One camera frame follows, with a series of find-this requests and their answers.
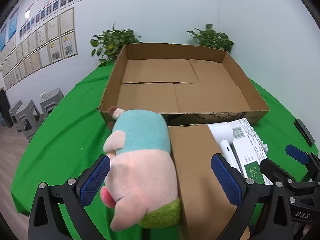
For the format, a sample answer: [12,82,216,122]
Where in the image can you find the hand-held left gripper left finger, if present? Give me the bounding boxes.
[27,154,111,240]

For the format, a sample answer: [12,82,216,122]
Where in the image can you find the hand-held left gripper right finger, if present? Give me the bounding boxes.
[211,153,293,240]

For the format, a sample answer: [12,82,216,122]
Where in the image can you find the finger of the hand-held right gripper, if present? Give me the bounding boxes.
[260,158,295,193]
[286,144,320,174]

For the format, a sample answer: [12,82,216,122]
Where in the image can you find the white and green product box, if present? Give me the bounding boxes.
[229,117,274,187]

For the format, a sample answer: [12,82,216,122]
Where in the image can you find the long brown cardboard box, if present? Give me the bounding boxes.
[168,124,250,240]

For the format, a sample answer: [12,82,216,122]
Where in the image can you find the pink and teal plush toy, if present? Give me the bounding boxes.
[100,106,182,232]

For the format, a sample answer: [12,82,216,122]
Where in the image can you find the white hair dryer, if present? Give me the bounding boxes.
[207,122,244,176]

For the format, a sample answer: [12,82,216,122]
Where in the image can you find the large cardboard box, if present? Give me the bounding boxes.
[97,43,270,127]

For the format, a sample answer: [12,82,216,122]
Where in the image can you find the black clamp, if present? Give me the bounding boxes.
[294,119,316,145]

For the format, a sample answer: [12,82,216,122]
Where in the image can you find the grey plastic stool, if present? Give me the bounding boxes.
[40,88,65,118]
[15,99,42,141]
[9,100,23,128]

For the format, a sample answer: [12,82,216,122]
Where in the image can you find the black cabinet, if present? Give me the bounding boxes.
[0,87,13,128]

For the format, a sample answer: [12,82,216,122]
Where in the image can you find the bushy potted green plant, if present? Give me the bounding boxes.
[90,22,143,67]

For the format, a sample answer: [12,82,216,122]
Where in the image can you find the small potted green plant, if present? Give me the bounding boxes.
[187,24,235,54]

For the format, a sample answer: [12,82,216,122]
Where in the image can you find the framed wall certificates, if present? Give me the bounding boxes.
[0,7,78,91]

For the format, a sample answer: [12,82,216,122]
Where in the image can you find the blue wall posters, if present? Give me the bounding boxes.
[0,7,20,51]

